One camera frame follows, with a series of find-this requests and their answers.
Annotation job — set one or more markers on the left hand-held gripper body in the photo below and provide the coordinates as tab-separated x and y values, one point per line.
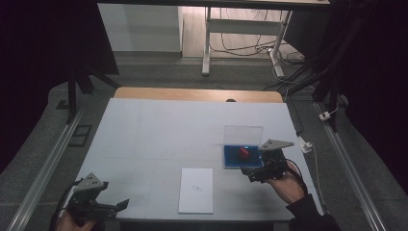
88	199

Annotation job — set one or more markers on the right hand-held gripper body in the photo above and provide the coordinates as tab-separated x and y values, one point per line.
271	163

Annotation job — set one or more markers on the red stamp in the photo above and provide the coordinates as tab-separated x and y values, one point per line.
243	152

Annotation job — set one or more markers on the blue ink pad box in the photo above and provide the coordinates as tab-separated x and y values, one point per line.
242	150

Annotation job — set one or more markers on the person's right hand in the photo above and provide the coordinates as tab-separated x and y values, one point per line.
285	189

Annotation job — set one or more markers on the person's left hand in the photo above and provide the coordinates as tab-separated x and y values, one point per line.
65	225

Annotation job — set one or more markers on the stack of white paper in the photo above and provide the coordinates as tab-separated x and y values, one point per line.
195	192

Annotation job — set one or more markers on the large white table sheet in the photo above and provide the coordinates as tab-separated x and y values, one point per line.
166	134

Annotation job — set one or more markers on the wooden table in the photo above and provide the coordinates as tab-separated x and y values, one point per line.
192	94

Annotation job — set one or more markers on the black metal stand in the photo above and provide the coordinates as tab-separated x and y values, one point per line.
327	83
72	93

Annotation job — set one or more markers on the black curtain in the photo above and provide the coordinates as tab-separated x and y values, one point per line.
32	64
378	80

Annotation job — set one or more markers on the white partition panel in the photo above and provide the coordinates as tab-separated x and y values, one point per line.
141	29

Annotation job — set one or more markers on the aluminium floor rail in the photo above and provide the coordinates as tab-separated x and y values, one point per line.
349	166
45	173

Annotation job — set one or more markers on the black floor frame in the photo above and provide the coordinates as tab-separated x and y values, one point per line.
80	135

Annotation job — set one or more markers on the white desk frame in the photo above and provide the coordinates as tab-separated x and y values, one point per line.
243	27

